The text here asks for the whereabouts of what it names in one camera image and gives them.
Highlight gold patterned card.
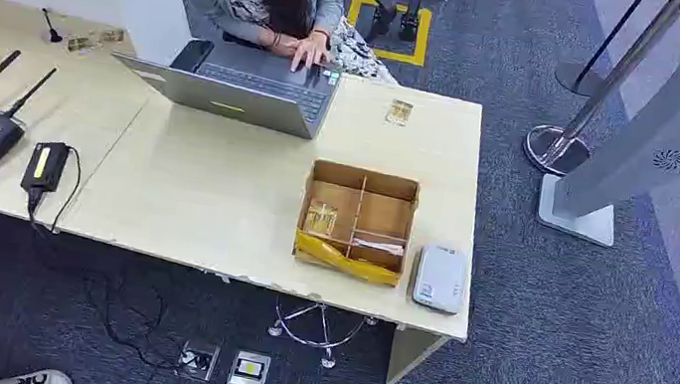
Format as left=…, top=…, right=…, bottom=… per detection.
left=65, top=32, right=98, bottom=56
left=384, top=97, right=415, bottom=128
left=302, top=199, right=340, bottom=240
left=98, top=27, right=126, bottom=46

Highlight wooden box with dividers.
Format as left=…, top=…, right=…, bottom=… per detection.
left=288, top=157, right=424, bottom=290

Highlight pink white card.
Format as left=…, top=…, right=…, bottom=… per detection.
left=350, top=236, right=406, bottom=258

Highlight white card reader device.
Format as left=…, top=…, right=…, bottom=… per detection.
left=409, top=240, right=472, bottom=317

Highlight grey laptop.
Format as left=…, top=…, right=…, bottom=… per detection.
left=103, top=26, right=345, bottom=144

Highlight chrome chair base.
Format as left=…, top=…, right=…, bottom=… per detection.
left=262, top=295, right=380, bottom=376

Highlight black robot legs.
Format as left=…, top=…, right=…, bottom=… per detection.
left=366, top=0, right=425, bottom=48

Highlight floor socket box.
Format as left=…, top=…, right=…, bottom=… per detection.
left=175, top=337, right=223, bottom=384
left=226, top=348, right=272, bottom=384

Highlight black smartphone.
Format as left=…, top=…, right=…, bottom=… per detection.
left=169, top=35, right=217, bottom=76

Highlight black power adapter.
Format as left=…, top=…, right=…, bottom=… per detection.
left=19, top=137, right=72, bottom=197

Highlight grey kiosk stand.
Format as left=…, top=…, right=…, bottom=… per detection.
left=532, top=0, right=680, bottom=258

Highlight small black desk microphone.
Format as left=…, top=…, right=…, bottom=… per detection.
left=37, top=7, right=69, bottom=46

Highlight white shoe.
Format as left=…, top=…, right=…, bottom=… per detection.
left=0, top=362, right=77, bottom=384

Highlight yellow floor tape frame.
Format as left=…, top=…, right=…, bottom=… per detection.
left=340, top=0, right=434, bottom=69

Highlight chrome stanchion post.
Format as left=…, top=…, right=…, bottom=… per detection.
left=520, top=0, right=680, bottom=192

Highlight black power cable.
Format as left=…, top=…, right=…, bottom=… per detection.
left=1, top=141, right=220, bottom=384

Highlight black stanchion post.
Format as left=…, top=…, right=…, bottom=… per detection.
left=552, top=0, right=648, bottom=103

